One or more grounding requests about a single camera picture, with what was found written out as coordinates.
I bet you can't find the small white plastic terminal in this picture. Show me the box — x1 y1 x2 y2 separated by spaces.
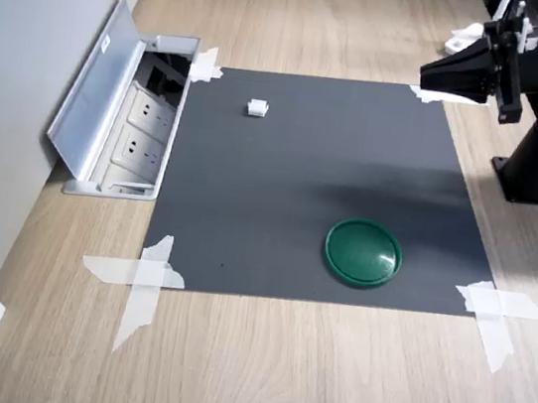
245 96 271 121

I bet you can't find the round green lid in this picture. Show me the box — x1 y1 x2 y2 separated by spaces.
319 213 408 295

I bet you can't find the white tape strip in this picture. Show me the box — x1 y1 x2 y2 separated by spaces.
188 44 228 87
406 84 491 114
454 279 524 379
110 229 177 360
453 282 538 323
78 250 189 297

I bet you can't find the dark grey mat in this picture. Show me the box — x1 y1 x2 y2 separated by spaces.
136 51 521 335

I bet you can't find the white power socket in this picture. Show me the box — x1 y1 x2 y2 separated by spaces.
110 123 169 174
125 84 181 133

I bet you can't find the grey partition panel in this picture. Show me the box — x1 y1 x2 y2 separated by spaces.
0 0 157 403

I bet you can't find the silver cable duct box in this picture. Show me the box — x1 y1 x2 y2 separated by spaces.
61 22 203 210

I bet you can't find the silver cable duct lid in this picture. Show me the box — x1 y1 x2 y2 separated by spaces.
40 0 154 190

